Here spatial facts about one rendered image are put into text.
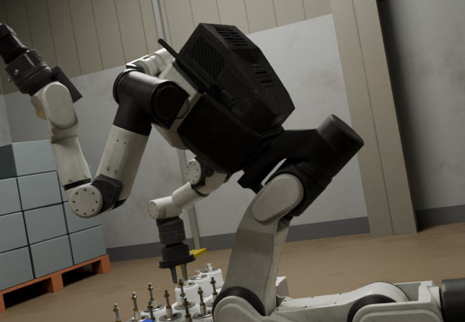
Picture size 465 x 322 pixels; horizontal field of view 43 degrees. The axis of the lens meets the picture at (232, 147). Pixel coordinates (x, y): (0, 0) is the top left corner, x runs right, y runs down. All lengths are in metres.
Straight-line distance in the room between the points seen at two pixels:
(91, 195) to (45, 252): 2.91
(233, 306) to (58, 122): 0.62
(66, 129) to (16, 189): 2.76
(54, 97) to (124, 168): 0.23
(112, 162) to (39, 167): 2.94
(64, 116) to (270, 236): 0.57
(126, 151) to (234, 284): 0.46
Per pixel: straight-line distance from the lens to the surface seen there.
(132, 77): 1.39
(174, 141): 1.50
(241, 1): 4.59
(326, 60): 4.35
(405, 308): 1.43
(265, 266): 1.51
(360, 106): 4.07
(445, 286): 1.47
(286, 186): 1.42
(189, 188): 1.85
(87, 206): 1.38
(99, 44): 5.10
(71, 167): 1.42
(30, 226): 4.21
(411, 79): 4.26
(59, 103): 1.42
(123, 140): 1.37
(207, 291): 2.46
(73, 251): 4.45
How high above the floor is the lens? 0.74
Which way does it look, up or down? level
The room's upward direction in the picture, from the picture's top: 10 degrees counter-clockwise
